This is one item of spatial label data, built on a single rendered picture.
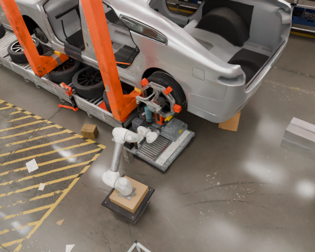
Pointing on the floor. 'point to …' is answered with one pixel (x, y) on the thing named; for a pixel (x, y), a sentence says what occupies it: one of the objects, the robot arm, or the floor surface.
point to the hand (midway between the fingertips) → (166, 122)
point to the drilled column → (127, 155)
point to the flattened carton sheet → (232, 123)
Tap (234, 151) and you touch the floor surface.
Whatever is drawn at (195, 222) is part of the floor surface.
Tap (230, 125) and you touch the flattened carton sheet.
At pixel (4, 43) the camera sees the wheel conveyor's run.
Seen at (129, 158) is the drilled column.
